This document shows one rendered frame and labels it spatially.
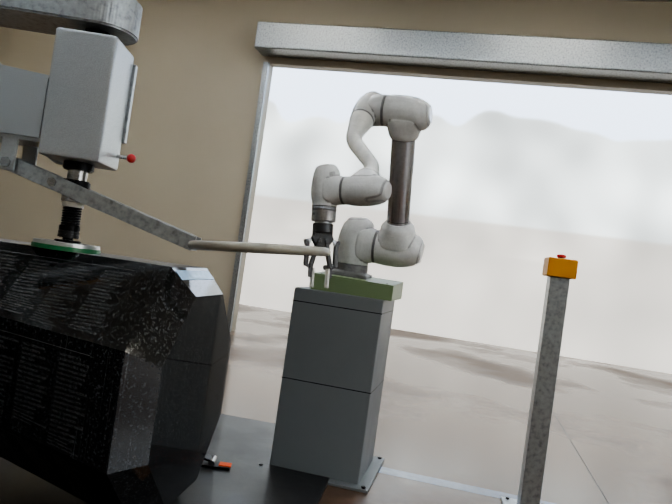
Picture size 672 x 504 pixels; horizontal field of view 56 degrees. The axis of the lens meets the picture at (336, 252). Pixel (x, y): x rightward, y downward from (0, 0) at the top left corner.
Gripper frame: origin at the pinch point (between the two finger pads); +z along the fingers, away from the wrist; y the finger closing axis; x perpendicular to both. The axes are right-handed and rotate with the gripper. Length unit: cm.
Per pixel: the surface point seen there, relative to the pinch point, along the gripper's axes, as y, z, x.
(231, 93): -48, -201, -511
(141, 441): 59, 49, 28
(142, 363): 61, 26, 30
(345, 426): -28, 63, -36
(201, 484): 32, 82, -29
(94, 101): 80, -53, -3
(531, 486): -101, 81, -4
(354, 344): -29, 28, -35
